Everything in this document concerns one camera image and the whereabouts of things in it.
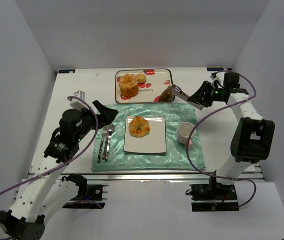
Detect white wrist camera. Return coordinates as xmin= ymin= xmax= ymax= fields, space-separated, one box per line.
xmin=210 ymin=73 xmax=221 ymax=88
xmin=70 ymin=90 xmax=87 ymax=111

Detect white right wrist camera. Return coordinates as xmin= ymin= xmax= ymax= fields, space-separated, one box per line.
xmin=210 ymin=73 xmax=221 ymax=88

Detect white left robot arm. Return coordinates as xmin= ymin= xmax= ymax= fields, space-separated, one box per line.
xmin=0 ymin=100 xmax=118 ymax=240

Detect steel fork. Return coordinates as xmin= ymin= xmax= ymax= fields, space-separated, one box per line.
xmin=97 ymin=126 xmax=107 ymax=163

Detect pink ceramic mug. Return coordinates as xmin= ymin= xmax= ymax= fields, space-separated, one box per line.
xmin=177 ymin=122 xmax=196 ymax=147

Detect green satin placemat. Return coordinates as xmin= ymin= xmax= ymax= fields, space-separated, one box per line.
xmin=91 ymin=103 xmax=205 ymax=172

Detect white square plate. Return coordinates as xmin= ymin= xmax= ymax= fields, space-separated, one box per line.
xmin=124 ymin=116 xmax=167 ymax=154

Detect steel serving tongs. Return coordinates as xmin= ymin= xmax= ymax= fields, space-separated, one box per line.
xmin=168 ymin=84 xmax=204 ymax=111

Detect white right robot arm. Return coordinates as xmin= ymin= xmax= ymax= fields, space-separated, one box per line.
xmin=187 ymin=70 xmax=275 ymax=188

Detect strawberry print tray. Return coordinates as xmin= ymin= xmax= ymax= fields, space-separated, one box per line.
xmin=115 ymin=68 xmax=173 ymax=104

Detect brown chocolate croissant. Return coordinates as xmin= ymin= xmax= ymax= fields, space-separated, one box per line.
xmin=159 ymin=86 xmax=174 ymax=102

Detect glazed ring bread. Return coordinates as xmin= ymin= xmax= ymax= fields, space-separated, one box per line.
xmin=129 ymin=116 xmax=150 ymax=138

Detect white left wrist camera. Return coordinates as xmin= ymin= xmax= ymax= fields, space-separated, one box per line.
xmin=70 ymin=90 xmax=87 ymax=111

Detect tall orange muffin bread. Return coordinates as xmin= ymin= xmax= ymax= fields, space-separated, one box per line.
xmin=119 ymin=74 xmax=139 ymax=97

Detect small round bun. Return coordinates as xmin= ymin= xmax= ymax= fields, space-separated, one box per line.
xmin=136 ymin=73 xmax=147 ymax=83

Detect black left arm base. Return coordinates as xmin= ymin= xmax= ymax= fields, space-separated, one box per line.
xmin=60 ymin=173 xmax=109 ymax=209

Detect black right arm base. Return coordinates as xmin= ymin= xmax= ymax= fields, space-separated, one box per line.
xmin=185 ymin=184 xmax=239 ymax=212

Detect steel spoon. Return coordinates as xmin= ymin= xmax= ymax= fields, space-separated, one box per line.
xmin=103 ymin=123 xmax=115 ymax=162

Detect steel table knife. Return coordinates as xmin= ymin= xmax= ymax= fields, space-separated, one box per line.
xmin=105 ymin=134 xmax=111 ymax=161

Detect aluminium table edge rail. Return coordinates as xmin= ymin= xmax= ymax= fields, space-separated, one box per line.
xmin=19 ymin=171 xmax=222 ymax=186

